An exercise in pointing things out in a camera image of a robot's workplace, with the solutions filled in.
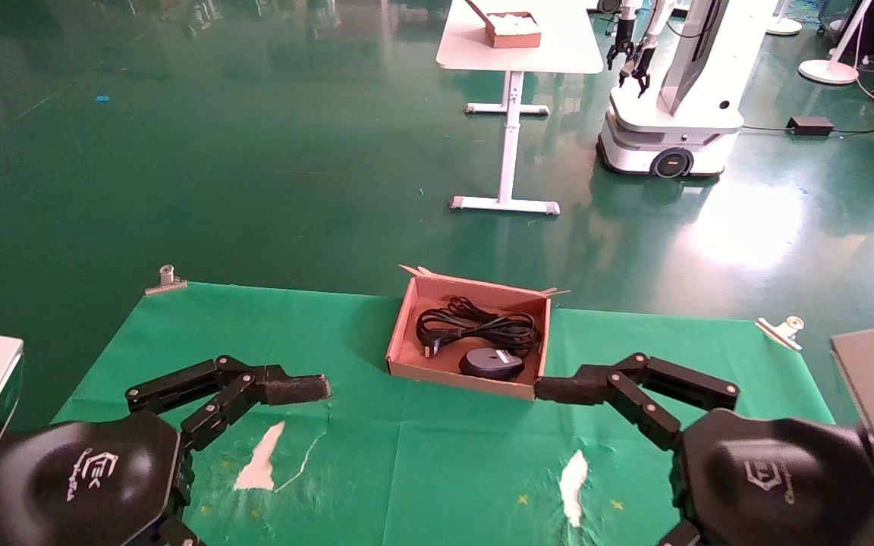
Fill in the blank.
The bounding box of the green table cloth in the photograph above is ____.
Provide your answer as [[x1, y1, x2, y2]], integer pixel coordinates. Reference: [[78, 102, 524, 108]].
[[54, 282, 836, 546]]

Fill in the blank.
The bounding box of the white wheeled robot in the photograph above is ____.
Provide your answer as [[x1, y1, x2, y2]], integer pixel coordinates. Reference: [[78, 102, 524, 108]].
[[596, 0, 779, 179]]

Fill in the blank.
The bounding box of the open brown cardboard box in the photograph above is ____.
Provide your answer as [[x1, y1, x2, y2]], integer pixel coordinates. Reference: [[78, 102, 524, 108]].
[[386, 265, 568, 401]]

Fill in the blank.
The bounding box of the thick black power cable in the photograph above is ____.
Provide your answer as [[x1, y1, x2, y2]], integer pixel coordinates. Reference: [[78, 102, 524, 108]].
[[416, 307, 542, 359]]

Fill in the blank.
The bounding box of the black power adapter brick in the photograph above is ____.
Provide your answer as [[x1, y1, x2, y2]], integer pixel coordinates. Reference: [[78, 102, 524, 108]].
[[787, 116, 835, 137]]

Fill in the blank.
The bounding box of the silver binder clip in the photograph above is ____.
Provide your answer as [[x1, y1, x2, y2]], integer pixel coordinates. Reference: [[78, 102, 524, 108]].
[[145, 264, 188, 296], [756, 315, 805, 351]]

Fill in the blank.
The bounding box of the black computer mouse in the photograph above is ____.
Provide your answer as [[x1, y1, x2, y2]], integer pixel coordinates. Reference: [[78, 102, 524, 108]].
[[458, 347, 526, 381]]

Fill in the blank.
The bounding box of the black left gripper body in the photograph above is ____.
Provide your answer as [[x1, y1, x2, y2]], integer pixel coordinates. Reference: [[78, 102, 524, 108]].
[[0, 409, 203, 546]]

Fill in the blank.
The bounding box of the small cardboard box white filling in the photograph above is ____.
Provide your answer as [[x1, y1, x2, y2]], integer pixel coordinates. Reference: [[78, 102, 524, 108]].
[[467, 0, 542, 49]]

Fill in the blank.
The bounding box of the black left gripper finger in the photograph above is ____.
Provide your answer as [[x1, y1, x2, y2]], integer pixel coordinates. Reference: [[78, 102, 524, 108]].
[[180, 373, 332, 451], [125, 354, 332, 415]]

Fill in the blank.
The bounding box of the small black robot gripper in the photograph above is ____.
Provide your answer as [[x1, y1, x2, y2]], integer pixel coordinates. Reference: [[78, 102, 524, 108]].
[[621, 42, 656, 98], [608, 30, 635, 71]]

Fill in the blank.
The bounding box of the white height-adjustable table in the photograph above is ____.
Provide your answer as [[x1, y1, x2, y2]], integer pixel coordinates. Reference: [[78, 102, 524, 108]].
[[437, 0, 605, 215]]

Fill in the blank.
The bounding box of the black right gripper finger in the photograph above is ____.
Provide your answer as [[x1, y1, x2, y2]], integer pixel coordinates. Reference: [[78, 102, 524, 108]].
[[534, 373, 683, 451], [534, 352, 740, 412]]

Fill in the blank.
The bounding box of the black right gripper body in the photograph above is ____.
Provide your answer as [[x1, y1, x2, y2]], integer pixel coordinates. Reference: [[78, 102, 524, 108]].
[[657, 408, 874, 546]]

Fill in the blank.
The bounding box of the white round stand base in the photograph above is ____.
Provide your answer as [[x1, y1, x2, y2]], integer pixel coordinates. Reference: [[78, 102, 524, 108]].
[[766, 0, 803, 36], [799, 0, 874, 85]]

